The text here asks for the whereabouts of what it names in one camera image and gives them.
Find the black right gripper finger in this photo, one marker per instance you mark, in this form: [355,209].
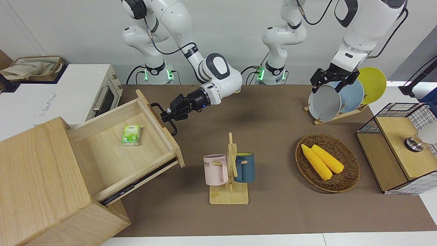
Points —
[169,119]
[167,111]

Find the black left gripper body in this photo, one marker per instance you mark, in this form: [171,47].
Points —
[341,77]

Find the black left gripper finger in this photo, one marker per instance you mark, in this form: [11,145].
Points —
[340,86]
[315,87]

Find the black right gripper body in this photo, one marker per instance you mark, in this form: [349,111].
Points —
[189,104]

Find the wooden drawer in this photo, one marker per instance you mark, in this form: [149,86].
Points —
[109,160]

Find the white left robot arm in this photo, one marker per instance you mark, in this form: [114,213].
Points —
[362,30]

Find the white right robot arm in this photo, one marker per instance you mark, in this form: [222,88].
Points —
[177,20]

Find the light blue plate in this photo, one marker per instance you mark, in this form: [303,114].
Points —
[353,97]

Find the grey plate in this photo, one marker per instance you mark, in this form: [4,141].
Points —
[324,104]

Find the wooden plate rack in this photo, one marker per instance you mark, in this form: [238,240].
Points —
[344,114]

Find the yellow plate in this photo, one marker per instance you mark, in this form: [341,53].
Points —
[374,83]

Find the green tissue pack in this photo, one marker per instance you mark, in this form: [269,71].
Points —
[131,135]

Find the pink mug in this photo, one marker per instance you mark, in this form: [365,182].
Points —
[211,171]

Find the yellow corn cob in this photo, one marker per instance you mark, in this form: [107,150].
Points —
[331,160]
[315,164]

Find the dark blue mug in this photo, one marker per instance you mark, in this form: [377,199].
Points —
[247,169]

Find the white toaster oven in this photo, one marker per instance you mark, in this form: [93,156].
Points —
[78,89]

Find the blue fabric item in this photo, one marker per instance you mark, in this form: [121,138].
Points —
[432,99]

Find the clear glass cup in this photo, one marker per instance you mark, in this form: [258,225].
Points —
[414,142]

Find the brown wicker basket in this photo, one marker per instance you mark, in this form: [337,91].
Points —
[341,181]

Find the wooden mug rack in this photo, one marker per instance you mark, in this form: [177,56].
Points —
[228,198]

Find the light wooden cabinet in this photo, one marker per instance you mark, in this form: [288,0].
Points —
[41,177]

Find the basket with beige cloth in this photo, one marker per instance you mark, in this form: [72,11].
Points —
[32,66]

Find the black camera stand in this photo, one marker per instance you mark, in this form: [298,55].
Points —
[414,82]

